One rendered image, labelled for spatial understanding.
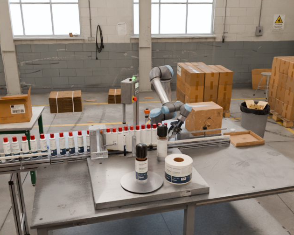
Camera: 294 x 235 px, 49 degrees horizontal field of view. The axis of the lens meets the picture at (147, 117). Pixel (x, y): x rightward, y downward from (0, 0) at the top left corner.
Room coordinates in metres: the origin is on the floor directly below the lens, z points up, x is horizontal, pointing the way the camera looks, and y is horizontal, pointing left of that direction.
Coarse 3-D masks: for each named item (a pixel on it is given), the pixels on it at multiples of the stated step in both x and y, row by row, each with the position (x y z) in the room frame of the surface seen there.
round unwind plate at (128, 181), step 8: (128, 176) 2.10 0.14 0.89; (152, 176) 2.10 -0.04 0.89; (160, 176) 2.10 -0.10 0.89; (128, 184) 1.99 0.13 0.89; (136, 184) 1.99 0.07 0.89; (144, 184) 1.99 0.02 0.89; (152, 184) 1.99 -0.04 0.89; (160, 184) 1.99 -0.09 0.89; (136, 192) 1.89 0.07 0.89; (144, 192) 1.89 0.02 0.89
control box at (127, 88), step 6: (132, 78) 2.78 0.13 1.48; (120, 84) 2.66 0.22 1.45; (126, 84) 2.64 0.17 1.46; (132, 84) 2.64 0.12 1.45; (126, 90) 2.64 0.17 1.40; (132, 90) 2.64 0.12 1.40; (126, 96) 2.64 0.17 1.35; (132, 96) 2.64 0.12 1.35; (138, 96) 2.77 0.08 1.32; (126, 102) 2.64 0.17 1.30; (132, 102) 2.63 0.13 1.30
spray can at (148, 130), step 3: (147, 126) 2.67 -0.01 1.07; (150, 126) 2.67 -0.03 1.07; (147, 129) 2.66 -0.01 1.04; (150, 129) 2.66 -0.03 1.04; (147, 132) 2.66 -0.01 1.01; (150, 132) 2.66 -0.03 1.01; (147, 135) 2.66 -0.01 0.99; (150, 135) 2.66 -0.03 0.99; (147, 138) 2.66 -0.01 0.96; (150, 138) 2.66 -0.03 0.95; (147, 141) 2.66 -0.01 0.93; (150, 141) 2.66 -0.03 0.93
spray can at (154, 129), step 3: (153, 126) 2.67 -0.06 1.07; (153, 129) 2.66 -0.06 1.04; (156, 129) 2.67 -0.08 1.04; (153, 132) 2.66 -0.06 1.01; (156, 132) 2.66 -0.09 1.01; (153, 135) 2.66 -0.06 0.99; (156, 135) 2.66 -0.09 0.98; (153, 138) 2.66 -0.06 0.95; (156, 138) 2.67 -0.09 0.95; (153, 141) 2.66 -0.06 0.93; (156, 141) 2.67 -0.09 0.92
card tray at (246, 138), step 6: (228, 132) 3.01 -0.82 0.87; (234, 132) 3.03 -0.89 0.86; (240, 132) 3.05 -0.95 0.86; (246, 132) 3.07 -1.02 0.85; (252, 132) 3.02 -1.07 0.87; (234, 138) 2.94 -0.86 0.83; (240, 138) 2.94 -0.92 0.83; (246, 138) 2.94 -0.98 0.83; (252, 138) 2.94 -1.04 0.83; (258, 138) 2.92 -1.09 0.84; (234, 144) 2.81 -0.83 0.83; (240, 144) 2.76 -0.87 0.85; (246, 144) 2.78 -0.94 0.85; (252, 144) 2.80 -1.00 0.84; (258, 144) 2.81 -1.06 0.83
